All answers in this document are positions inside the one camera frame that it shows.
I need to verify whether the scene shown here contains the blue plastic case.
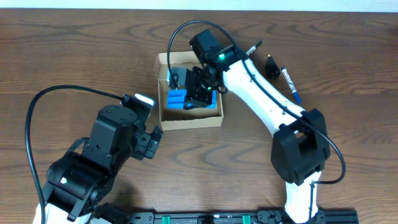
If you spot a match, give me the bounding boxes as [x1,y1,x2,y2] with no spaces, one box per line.
[166,89,217,110]

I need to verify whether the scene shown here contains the brown cardboard box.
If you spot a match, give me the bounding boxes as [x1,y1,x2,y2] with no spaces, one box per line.
[154,53,224,131]

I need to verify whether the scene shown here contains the black capped white marker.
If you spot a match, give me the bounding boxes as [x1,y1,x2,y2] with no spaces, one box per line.
[246,40,262,57]

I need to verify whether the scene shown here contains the blue capped white marker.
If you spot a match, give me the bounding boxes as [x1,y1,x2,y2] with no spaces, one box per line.
[281,67,302,104]

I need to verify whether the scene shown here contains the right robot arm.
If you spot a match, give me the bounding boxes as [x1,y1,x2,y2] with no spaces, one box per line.
[185,30,330,223]

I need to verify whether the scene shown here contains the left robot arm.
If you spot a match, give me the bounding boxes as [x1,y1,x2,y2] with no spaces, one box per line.
[34,102,162,223]

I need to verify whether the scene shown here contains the black cone glue bottle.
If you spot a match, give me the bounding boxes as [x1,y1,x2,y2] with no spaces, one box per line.
[265,55,280,80]

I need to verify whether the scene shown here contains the right black cable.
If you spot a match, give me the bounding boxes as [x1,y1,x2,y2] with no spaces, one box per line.
[167,20,347,223]

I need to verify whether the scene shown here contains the black cable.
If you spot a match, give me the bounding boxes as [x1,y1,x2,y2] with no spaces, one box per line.
[24,85,125,224]
[167,20,347,223]

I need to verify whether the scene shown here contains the left black cable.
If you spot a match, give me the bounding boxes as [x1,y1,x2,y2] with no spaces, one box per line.
[24,85,125,224]

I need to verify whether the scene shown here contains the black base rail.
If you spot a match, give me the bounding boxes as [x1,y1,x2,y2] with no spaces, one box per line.
[92,210,359,224]

